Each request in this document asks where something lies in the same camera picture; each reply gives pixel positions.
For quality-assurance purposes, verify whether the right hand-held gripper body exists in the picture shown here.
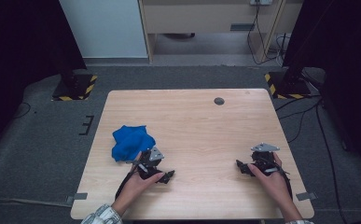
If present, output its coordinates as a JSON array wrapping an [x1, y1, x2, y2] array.
[[250, 142, 281, 175]]

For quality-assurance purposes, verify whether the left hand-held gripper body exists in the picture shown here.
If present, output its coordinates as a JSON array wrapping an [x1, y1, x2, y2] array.
[[125, 147, 166, 181]]

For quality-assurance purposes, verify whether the blue cloth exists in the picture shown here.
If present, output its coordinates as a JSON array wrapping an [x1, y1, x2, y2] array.
[[111, 124, 157, 162]]

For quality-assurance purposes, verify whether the person's right hand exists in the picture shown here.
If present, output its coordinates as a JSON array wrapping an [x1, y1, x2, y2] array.
[[247, 152, 290, 206]]

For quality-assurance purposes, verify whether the person's left hand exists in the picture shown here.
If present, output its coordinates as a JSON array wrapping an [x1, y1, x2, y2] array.
[[111, 151, 165, 216]]

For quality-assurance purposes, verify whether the grey tape strip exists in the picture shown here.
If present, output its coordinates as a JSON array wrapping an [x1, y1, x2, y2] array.
[[64, 192, 89, 205], [295, 191, 319, 202]]

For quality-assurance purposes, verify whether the black striped stand base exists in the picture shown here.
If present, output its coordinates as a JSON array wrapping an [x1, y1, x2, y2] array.
[[263, 66, 312, 101], [50, 62, 99, 102]]

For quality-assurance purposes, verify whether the black curtain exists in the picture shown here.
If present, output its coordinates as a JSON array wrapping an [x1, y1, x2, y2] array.
[[282, 0, 361, 180], [0, 0, 88, 160]]

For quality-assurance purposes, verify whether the white panel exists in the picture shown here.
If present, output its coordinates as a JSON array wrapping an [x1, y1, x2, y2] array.
[[58, 0, 149, 60]]

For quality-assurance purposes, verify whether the light wooden desk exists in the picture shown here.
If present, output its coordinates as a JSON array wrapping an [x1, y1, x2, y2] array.
[[137, 0, 304, 64]]

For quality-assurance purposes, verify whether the white power strip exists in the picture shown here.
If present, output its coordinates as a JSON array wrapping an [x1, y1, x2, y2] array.
[[249, 0, 273, 7]]

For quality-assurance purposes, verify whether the black right gripper strap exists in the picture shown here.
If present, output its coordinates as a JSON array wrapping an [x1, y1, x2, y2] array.
[[279, 166, 294, 200]]

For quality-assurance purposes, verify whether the black gripper strap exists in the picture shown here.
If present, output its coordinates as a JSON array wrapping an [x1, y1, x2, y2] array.
[[279, 166, 294, 200], [114, 163, 140, 201]]

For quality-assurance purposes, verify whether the black left gripper strap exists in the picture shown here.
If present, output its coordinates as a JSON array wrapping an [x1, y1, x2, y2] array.
[[114, 163, 140, 201]]

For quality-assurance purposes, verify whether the long black floor cable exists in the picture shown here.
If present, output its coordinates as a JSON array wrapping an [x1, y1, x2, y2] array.
[[314, 101, 342, 222]]

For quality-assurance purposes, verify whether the black power cable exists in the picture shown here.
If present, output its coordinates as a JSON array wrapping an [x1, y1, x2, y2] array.
[[246, 2, 289, 66]]

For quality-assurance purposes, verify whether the thin black floor cable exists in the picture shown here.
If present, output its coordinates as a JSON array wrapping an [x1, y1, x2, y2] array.
[[12, 101, 33, 120]]

